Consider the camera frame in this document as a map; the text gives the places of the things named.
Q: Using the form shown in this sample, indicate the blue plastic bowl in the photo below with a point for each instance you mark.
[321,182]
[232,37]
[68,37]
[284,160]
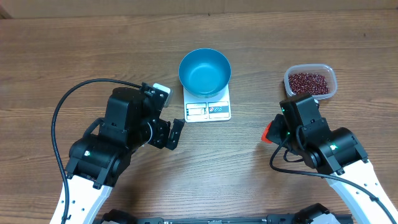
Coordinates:
[204,72]

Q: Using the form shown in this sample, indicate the red beans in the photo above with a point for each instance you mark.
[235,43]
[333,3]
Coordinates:
[312,83]

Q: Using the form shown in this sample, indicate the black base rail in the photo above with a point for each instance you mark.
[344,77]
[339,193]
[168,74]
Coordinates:
[315,213]

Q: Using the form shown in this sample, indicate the white digital kitchen scale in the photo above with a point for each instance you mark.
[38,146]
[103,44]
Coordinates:
[200,110]

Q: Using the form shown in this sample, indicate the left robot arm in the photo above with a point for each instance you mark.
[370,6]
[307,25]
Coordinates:
[132,119]

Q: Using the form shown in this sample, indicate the clear plastic food container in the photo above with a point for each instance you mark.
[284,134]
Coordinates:
[321,69]

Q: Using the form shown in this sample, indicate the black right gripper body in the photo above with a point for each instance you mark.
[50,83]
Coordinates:
[282,135]

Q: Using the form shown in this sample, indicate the red measuring scoop blue handle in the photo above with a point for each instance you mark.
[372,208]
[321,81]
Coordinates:
[264,135]

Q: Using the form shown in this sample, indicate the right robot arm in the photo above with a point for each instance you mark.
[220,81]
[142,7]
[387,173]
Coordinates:
[336,156]

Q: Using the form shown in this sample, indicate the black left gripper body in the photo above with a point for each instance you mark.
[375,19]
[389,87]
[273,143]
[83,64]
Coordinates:
[160,132]

